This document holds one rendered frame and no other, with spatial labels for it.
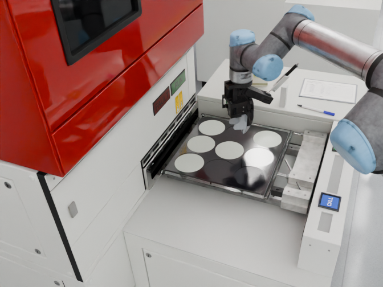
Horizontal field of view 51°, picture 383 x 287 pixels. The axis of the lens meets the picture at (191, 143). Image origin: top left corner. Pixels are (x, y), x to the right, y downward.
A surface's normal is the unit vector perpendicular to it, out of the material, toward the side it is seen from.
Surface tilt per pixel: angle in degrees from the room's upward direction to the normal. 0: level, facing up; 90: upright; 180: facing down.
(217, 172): 0
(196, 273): 90
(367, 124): 42
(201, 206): 0
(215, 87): 0
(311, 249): 90
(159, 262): 90
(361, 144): 55
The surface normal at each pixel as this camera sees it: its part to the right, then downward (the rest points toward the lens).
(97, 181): 0.92, 0.20
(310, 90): -0.05, -0.79
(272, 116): -0.40, 0.58
